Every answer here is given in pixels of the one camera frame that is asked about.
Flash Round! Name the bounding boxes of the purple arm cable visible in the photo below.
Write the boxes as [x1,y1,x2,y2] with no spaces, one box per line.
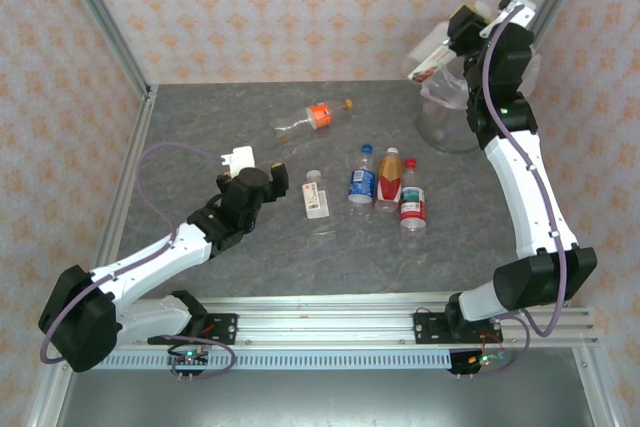
[38,141,237,382]
[457,4,571,378]

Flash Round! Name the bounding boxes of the clear plastic bin liner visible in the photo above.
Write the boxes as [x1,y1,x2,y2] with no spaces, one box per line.
[418,46,545,111]

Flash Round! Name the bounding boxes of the grey slotted cable duct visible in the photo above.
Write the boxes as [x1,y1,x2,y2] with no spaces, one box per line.
[92,350,454,371]

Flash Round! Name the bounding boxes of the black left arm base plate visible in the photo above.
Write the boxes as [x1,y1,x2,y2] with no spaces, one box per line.
[147,313,239,347]

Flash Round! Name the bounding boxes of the clear plastic bin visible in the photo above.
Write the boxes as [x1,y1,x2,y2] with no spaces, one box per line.
[417,46,544,154]

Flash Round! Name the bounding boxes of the blue label plastic bottle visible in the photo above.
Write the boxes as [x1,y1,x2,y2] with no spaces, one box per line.
[347,143,377,206]

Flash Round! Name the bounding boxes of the aluminium table side rail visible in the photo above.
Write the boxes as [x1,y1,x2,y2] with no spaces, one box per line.
[92,84,160,273]

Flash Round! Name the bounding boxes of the right controller circuit board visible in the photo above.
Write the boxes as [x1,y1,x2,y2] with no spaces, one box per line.
[449,349,511,376]

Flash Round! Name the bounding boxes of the aluminium slotted mounting rail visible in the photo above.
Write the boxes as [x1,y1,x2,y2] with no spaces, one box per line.
[52,291,601,348]

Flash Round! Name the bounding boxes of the amber bottle red white label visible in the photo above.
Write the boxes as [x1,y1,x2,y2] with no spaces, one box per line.
[373,146,405,213]

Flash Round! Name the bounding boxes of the controller circuit board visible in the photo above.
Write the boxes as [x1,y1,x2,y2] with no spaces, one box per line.
[449,349,511,376]
[167,349,210,367]

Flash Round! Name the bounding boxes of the red cap teal label bottle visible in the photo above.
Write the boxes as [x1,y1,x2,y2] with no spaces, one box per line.
[398,157,429,234]

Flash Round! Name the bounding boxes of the red black power wires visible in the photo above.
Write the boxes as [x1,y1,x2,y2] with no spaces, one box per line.
[477,326,505,351]
[189,319,221,351]

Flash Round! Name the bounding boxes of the grey metal panel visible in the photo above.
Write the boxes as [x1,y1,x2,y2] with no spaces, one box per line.
[52,369,596,427]

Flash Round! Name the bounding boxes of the orange label plastic bottle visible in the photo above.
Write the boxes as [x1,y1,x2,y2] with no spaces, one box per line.
[271,97,355,142]

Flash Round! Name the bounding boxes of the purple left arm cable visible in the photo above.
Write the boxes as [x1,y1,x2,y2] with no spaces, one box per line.
[38,141,237,382]

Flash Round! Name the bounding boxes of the white label clear bottle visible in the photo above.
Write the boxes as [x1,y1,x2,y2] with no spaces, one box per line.
[300,169,331,221]

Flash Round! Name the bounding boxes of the left controller circuit board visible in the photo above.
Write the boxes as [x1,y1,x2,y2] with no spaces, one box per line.
[167,349,210,367]

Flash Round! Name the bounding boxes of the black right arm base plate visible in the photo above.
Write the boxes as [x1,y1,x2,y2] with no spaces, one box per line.
[413,310,506,347]

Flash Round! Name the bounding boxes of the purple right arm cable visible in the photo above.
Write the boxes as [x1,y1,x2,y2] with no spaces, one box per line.
[457,4,571,378]

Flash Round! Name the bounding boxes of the aluminium lower frame rail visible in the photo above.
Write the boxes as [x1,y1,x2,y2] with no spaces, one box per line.
[27,364,71,427]
[572,346,619,427]

